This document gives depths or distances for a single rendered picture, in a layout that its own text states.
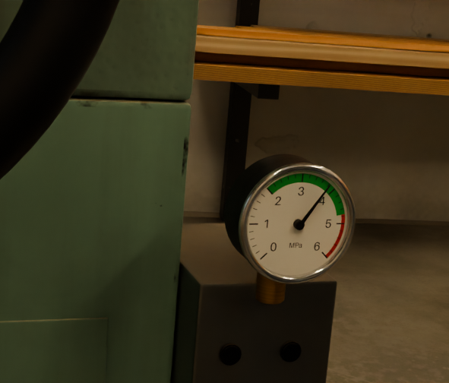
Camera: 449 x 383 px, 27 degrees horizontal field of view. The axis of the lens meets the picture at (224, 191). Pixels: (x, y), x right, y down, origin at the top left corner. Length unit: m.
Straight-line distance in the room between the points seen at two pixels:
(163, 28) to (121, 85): 0.04
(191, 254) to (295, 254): 0.09
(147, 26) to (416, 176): 2.81
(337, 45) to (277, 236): 2.18
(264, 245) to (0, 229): 0.14
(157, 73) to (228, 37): 2.09
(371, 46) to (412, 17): 0.53
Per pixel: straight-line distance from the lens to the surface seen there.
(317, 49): 2.60
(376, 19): 3.15
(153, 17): 0.50
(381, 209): 3.27
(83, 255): 0.52
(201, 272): 0.52
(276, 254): 0.48
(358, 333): 2.24
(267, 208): 0.47
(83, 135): 0.50
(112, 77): 0.50
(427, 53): 2.70
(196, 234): 0.59
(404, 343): 2.22
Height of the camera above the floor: 0.78
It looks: 13 degrees down
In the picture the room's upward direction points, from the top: 5 degrees clockwise
